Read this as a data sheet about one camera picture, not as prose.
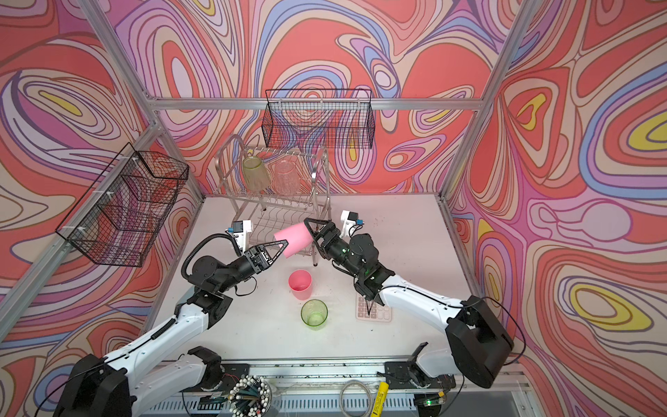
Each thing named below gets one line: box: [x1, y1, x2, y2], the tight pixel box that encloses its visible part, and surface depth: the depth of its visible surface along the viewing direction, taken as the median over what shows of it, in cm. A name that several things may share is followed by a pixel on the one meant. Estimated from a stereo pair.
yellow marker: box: [370, 381, 390, 417], surface depth 70 cm
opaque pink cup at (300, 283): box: [288, 269, 313, 301], surface depth 86 cm
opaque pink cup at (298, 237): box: [273, 221, 314, 259], surface depth 69 cm
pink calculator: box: [356, 293, 392, 323], surface depth 86 cm
